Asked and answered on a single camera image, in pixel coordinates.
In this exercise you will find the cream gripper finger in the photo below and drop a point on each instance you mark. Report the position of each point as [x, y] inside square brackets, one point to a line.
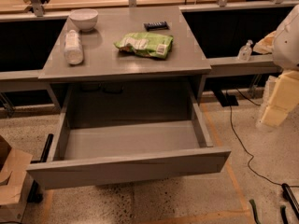
[280, 97]

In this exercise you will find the green rice chip bag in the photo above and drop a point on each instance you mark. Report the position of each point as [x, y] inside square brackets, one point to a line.
[146, 44]

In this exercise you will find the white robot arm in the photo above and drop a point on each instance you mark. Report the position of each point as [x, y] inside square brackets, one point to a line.
[285, 50]

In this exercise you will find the grey open top drawer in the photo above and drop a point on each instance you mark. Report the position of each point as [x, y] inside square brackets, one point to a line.
[87, 151]

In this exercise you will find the clear sanitizer pump bottle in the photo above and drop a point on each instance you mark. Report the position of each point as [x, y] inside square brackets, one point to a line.
[245, 52]

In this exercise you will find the grey cabinet desk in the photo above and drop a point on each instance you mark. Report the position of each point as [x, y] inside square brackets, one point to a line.
[136, 60]

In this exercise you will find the dark blue snack bar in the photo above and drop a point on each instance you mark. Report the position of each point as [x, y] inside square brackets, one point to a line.
[152, 26]

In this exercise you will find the white ceramic bowl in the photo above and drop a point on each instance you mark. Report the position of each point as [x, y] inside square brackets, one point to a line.
[85, 19]

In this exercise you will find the white plastic bottle lying down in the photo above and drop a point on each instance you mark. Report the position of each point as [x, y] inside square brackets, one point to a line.
[73, 51]

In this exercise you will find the black desk leg bar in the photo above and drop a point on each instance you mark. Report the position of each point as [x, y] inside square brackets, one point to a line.
[36, 191]

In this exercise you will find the brown cardboard box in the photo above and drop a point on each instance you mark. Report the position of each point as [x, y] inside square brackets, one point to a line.
[15, 183]

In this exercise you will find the grey metal rail shelf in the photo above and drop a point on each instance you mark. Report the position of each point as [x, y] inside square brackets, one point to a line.
[231, 66]

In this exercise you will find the green handled tool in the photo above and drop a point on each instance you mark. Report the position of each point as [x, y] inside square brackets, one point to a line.
[254, 211]

